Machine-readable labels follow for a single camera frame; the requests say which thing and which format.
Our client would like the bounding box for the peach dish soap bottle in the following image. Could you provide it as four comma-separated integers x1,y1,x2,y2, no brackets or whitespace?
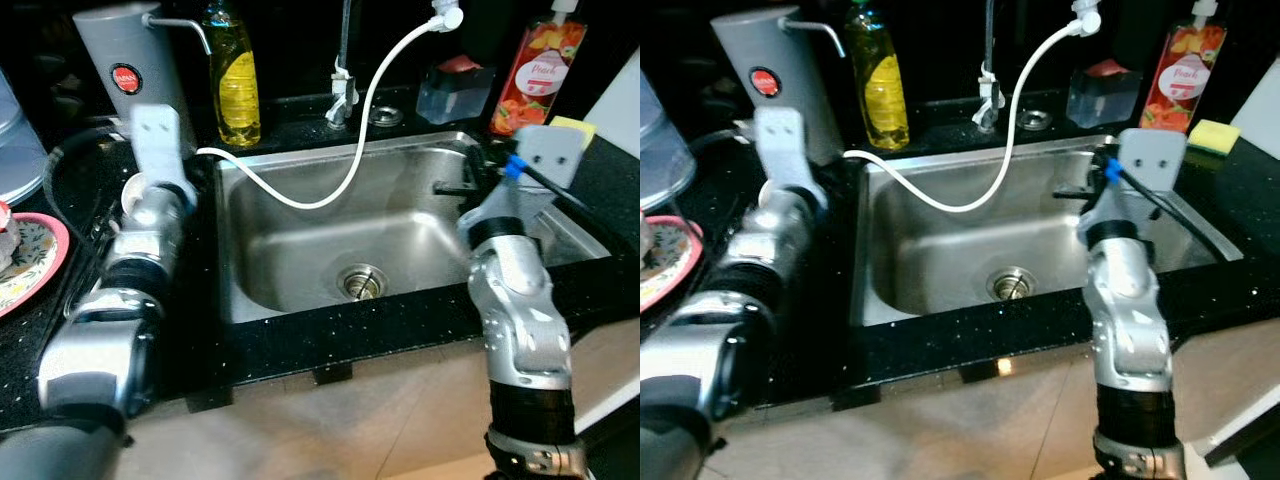
489,0,589,137
1139,0,1229,135

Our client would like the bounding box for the pink rimmed lemon pattern plate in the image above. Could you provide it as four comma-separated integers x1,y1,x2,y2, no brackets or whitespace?
640,214,705,314
0,212,72,320

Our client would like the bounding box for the metal sink faucet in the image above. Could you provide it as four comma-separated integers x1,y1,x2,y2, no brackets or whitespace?
326,0,362,129
974,0,1008,134

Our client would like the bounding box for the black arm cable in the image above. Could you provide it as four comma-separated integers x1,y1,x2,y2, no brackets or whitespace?
1103,158,1223,256
688,126,763,176
505,155,641,261
40,125,136,251

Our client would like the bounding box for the stainless steel sink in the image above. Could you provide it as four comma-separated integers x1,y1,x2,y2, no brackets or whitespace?
213,130,613,326
848,135,1246,328

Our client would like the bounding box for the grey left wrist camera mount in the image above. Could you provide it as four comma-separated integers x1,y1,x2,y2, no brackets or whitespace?
754,105,830,213
130,104,199,206

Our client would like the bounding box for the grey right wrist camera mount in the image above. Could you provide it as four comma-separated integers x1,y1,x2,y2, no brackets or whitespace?
478,124,586,239
1085,127,1189,236

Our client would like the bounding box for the white stacked food cover tower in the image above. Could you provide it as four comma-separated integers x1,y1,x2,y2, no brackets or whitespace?
640,68,697,213
0,68,49,207

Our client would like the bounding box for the white round cup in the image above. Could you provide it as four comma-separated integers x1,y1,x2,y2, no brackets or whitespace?
757,180,793,216
118,175,153,218

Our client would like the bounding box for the yellow sponge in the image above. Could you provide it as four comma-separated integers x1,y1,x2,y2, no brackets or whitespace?
1186,118,1242,157
550,116,599,151

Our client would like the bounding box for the yellow cooking oil bottle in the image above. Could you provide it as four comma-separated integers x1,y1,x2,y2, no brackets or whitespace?
202,0,263,149
845,0,912,152

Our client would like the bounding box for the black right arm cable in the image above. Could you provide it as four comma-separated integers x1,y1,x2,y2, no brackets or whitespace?
1103,158,1223,256
505,155,641,261

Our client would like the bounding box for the clear container with red sponge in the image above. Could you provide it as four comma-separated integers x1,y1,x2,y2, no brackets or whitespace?
1064,58,1143,130
414,55,497,126

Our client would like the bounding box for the round metal drain strainer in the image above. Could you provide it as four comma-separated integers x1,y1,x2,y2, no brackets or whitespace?
985,266,1039,303
337,264,390,302

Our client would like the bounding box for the white flexible hose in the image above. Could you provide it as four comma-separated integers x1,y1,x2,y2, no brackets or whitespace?
196,3,465,212
842,3,1103,214

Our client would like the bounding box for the grey dispenser with red sticker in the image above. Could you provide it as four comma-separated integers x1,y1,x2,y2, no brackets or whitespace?
709,8,849,169
73,2,214,161

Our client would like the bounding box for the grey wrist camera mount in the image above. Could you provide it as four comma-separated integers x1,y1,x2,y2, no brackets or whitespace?
754,105,830,213
130,104,199,206
478,124,586,239
1085,127,1189,236

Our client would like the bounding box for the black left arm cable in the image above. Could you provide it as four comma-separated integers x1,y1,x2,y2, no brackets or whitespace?
688,126,763,176
40,125,136,251

